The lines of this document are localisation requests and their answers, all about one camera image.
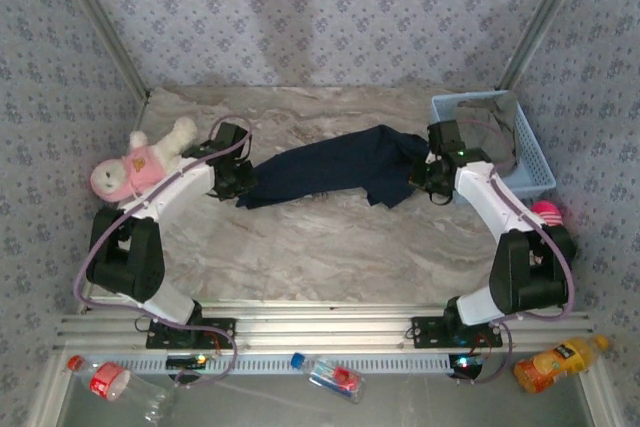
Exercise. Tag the grey garment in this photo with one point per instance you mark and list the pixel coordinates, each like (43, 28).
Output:
(495, 122)

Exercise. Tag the navy blue garment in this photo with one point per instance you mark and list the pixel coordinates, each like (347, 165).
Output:
(325, 167)

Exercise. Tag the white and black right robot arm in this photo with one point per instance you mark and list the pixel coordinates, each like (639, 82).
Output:
(480, 192)

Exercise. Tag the white teddy bear pink hoodie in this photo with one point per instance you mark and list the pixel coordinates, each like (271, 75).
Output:
(140, 167)

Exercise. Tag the light blue plastic basket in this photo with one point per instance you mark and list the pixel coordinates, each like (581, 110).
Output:
(537, 167)

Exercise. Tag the doll with pink striped hat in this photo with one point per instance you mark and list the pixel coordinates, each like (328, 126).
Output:
(547, 212)

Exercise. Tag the small circuit board with LED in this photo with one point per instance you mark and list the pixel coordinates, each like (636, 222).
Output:
(182, 361)
(465, 364)

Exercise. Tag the small water bottle blue cap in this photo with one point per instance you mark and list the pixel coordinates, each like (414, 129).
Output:
(335, 377)

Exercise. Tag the empty clear bottle red label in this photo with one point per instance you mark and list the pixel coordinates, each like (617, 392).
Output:
(107, 381)

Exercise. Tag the orange juice bottle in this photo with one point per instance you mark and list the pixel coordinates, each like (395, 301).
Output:
(555, 362)

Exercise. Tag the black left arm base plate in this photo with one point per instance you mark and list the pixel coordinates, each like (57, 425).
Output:
(225, 329)

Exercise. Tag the aluminium corner post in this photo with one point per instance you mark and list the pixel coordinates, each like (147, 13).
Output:
(545, 22)
(100, 22)

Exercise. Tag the aluminium rail beam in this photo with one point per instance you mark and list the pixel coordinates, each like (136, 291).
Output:
(325, 327)

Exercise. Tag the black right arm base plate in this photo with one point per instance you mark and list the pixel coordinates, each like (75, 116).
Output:
(425, 332)

